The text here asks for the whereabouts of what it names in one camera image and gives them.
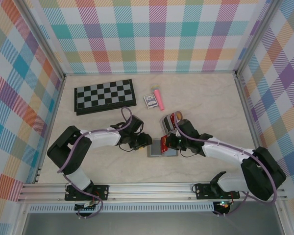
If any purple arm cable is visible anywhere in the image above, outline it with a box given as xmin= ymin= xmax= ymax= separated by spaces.
xmin=174 ymin=110 xmax=278 ymax=218
xmin=57 ymin=107 xmax=133 ymax=219

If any aluminium frame post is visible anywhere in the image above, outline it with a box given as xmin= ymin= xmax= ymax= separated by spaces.
xmin=234 ymin=0 xmax=284 ymax=78
xmin=19 ymin=0 xmax=66 ymax=80

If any pink toy microphone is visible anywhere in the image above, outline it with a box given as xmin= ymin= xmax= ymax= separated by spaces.
xmin=150 ymin=84 xmax=165 ymax=111

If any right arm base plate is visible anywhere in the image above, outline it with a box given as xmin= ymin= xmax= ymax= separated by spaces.
xmin=194 ymin=183 xmax=241 ymax=200

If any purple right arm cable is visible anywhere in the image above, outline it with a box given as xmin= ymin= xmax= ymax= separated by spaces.
xmin=174 ymin=110 xmax=278 ymax=218

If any blue playing card box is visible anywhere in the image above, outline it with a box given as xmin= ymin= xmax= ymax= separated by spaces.
xmin=143 ymin=94 xmax=159 ymax=109

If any slotted white cable duct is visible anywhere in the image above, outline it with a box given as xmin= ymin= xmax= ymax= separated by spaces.
xmin=26 ymin=204 xmax=216 ymax=214

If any grey card holder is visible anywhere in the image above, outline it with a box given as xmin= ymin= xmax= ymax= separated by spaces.
xmin=146 ymin=138 xmax=180 ymax=159

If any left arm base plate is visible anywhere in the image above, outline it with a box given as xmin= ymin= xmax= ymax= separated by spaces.
xmin=64 ymin=184 xmax=110 ymax=202

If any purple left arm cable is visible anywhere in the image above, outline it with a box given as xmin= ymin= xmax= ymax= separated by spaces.
xmin=57 ymin=107 xmax=133 ymax=219

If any aluminium frame rail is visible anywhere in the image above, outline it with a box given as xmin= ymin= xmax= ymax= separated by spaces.
xmin=33 ymin=74 xmax=66 ymax=184
xmin=17 ymin=180 xmax=288 ymax=203
xmin=234 ymin=74 xmax=270 ymax=182

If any black folding chess board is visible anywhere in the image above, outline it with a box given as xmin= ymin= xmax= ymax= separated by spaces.
xmin=74 ymin=78 xmax=137 ymax=116

